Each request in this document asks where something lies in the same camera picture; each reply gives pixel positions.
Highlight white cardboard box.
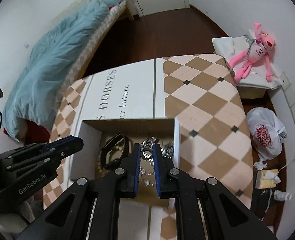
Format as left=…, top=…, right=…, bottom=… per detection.
left=66, top=118, right=180, bottom=208

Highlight black wristband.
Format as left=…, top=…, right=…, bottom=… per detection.
left=100, top=133, right=130, bottom=170

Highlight white charging cable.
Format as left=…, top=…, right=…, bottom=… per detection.
left=262, top=149, right=295, bottom=218

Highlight silver ring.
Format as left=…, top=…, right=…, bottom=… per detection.
left=140, top=148, right=153, bottom=159

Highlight white plastic shopping bag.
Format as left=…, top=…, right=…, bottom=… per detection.
left=246, top=107, right=287, bottom=160

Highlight white cloth covered stool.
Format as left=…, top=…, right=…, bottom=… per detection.
left=212, top=35, right=282, bottom=99

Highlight pink panther plush toy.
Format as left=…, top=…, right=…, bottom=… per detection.
left=229, top=23, right=276, bottom=83

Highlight bed with patterned mattress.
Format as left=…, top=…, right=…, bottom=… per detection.
left=51, top=0, right=132, bottom=107

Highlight chunky silver chain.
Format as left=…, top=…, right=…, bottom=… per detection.
left=139, top=136, right=175, bottom=159

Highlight white small bottle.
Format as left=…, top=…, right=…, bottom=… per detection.
left=273, top=190, right=292, bottom=202

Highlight checkered printed tablecloth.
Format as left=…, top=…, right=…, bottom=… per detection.
left=42, top=54, right=254, bottom=240

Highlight teal duvet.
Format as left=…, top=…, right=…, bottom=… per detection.
left=3, top=0, right=125, bottom=141

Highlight yellow tissue box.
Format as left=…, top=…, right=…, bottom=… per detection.
left=254, top=169, right=281, bottom=189

